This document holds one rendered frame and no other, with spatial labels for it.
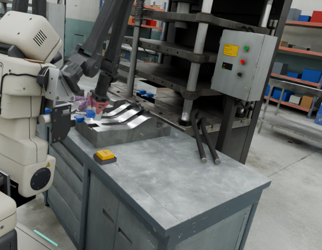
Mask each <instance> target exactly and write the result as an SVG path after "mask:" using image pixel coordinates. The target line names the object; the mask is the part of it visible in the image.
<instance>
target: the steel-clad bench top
mask: <svg viewBox="0 0 322 250"><path fill-rule="evenodd" d="M77 84H78V86H79V87H81V88H83V89H84V97H87V92H89V91H90V89H91V90H95V88H96V85H94V84H92V83H90V82H78V83H77ZM160 121H161V120H160ZM162 122H163V121H162ZM167 125H169V124H167ZM169 126H170V125H169ZM67 136H68V137H69V138H70V139H71V140H72V141H73V142H74V143H75V144H76V145H77V146H78V147H79V148H80V149H81V150H82V151H83V152H85V153H86V154H87V155H88V156H89V157H90V158H91V159H92V160H93V161H94V162H95V163H96V164H97V165H98V166H99V167H100V168H101V169H102V170H103V171H104V172H105V173H106V174H107V175H108V176H109V177H110V178H111V179H113V180H114V181H115V182H116V183H117V184H118V185H119V186H120V187H121V188H122V189H123V190H124V191H125V192H126V193H127V194H128V195H129V196H130V197H131V198H132V199H133V200H134V201H135V202H136V203H137V204H138V205H139V206H140V207H142V208H143V209H144V210H145V211H146V212H147V213H148V214H149V215H150V216H151V217H152V218H153V219H154V220H155V221H156V222H157V223H158V224H159V225H160V226H161V227H162V228H163V229H164V230H168V229H170V228H172V227H174V226H176V225H178V224H180V223H183V222H185V221H187V220H189V219H191V218H193V217H195V216H198V215H200V214H202V213H204V212H206V211H208V210H210V209H212V208H215V207H217V206H219V205H221V204H223V203H225V202H227V201H230V200H232V199H234V198H236V197H238V196H240V195H242V194H244V193H247V192H249V191H251V190H253V189H255V188H257V187H259V186H261V185H263V184H265V183H268V182H270V181H272V180H271V179H270V178H268V177H266V176H264V175H262V174H260V173H258V172H256V171H255V170H253V169H251V168H249V167H247V166H245V165H243V164H242V163H240V162H238V161H236V160H234V159H232V158H230V157H228V156H227V155H225V154H223V153H221V152H219V151H217V150H216V152H217V155H218V157H219V159H220V161H221V163H220V164H215V162H214V160H213V157H212V155H211V153H210V150H209V148H208V146H207V145H206V144H204V143H202V144H203V147H204V151H205V154H206V158H207V162H206V163H202V162H201V158H200V154H199V150H198V147H197V143H196V139H195V138H193V137H191V136H189V135H187V134H185V133H184V132H182V131H180V130H178V129H176V128H174V127H172V126H171V132H170V135H169V136H163V137H158V138H152V139H146V140H140V141H134V142H129V143H123V144H117V145H111V146H105V147H100V148H96V147H95V146H93V145H92V144H91V143H90V142H89V141H88V140H87V139H85V138H84V137H83V136H82V135H81V134H80V133H79V132H77V131H76V130H75V126H74V127H71V128H70V131H69V133H68V134H67ZM106 149H108V150H110V151H111V152H112V153H113V154H114V156H115V157H116V158H117V161H116V162H114V163H109V164H105V165H100V164H99V163H98V162H97V161H96V160H95V159H94V158H93V154H95V153H97V151H101V150H106Z"/></svg>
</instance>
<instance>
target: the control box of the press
mask: <svg viewBox="0 0 322 250"><path fill-rule="evenodd" d="M277 38H278V37H274V36H270V35H265V34H258V33H250V32H243V31H235V30H227V29H224V30H223V33H222V37H220V42H219V43H220V47H219V52H218V56H217V61H216V66H215V70H214V75H213V76H212V79H211V83H212V84H211V89H212V90H214V91H217V92H219V93H220V94H221V95H224V96H223V101H222V107H223V112H224V114H223V118H222V122H221V126H220V130H219V134H218V138H217V142H216V146H215V150H217V151H219V152H221V153H223V154H225V152H226V149H227V145H228V141H229V137H230V133H231V129H232V125H233V121H234V117H235V114H236V110H237V106H238V104H239V103H240V102H241V101H242V100H244V101H247V102H249V101H260V98H261V95H262V91H263V88H264V84H265V80H266V77H267V73H268V70H269V66H270V63H271V59H272V56H273V52H274V49H275V45H276V42H277ZM225 99H226V100H227V101H226V105H225Z"/></svg>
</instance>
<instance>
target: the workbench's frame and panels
mask: <svg viewBox="0 0 322 250"><path fill-rule="evenodd" d="M35 135H36V136H37V137H40V138H42V139H44V140H46V141H47V142H48V143H49V146H48V153H47V154H49V155H51V156H53V157H55V159H56V163H55V170H54V177H53V182H52V185H51V186H50V187H49V189H47V190H46V191H44V192H42V194H43V196H44V203H45V205H46V206H50V207H51V208H52V210H53V212H54V213H55V215H56V216H57V218H58V220H59V221H60V223H61V224H62V226H63V228H64V229H65V231H66V233H67V234H68V236H69V237H70V239H71V241H72V242H73V244H74V245H75V247H76V249H77V250H243V249H244V246H245V243H246V240H247V237H248V234H249V231H250V228H251V224H252V221H253V218H254V215H255V212H256V209H257V206H258V202H259V200H260V197H261V194H262V191H263V189H265V188H267V187H269V186H270V184H271V181H270V182H268V183H265V184H263V185H261V186H259V187H257V188H255V189H253V190H251V191H249V192H247V193H244V194H242V195H240V196H238V197H236V198H234V199H232V200H230V201H227V202H225V203H223V204H221V205H219V206H217V207H215V208H212V209H210V210H208V211H206V212H204V213H202V214H200V215H198V216H195V217H193V218H191V219H189V220H187V221H185V222H183V223H180V224H178V225H176V226H174V227H172V228H170V229H168V230H164V229H163V228H162V227H161V226H160V225H159V224H158V223H157V222H156V221H155V220H154V219H153V218H152V217H151V216H150V215H149V214H148V213H147V212H146V211H145V210H144V209H143V208H142V207H140V206H139V205H138V204H137V203H136V202H135V201H134V200H133V199H132V198H131V197H130V196H129V195H128V194H127V193H126V192H125V191H124V190H123V189H122V188H121V187H120V186H119V185H118V184H117V183H116V182H115V181H114V180H113V179H111V178H110V177H109V176H108V175H107V174H106V173H105V172H104V171H103V170H102V169H101V168H100V167H99V166H98V165H97V164H96V163H95V162H94V161H93V160H92V159H91V158H90V157H89V156H88V155H87V154H86V153H85V152H83V151H82V150H81V149H80V148H79V147H78V146H77V145H76V144H75V143H74V142H73V141H72V140H71V139H70V138H69V137H68V136H66V138H65V140H62V141H59V142H56V143H53V144H52V124H47V125H40V124H37V126H36V134H35Z"/></svg>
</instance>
